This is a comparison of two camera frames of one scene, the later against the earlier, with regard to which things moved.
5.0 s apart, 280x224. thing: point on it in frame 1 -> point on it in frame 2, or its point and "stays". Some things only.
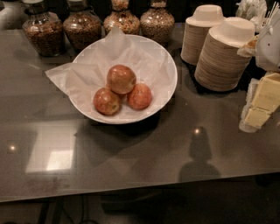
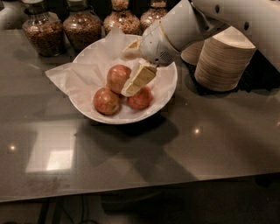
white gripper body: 269,51 -> 153,45
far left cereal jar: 44,29 stays
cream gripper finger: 262,99 -> 143,73
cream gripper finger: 250,48 -> 131,52
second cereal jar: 82,26 stays
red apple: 106,101 stays
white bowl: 122,79 stays
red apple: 121,79 stays
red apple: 139,97 stays
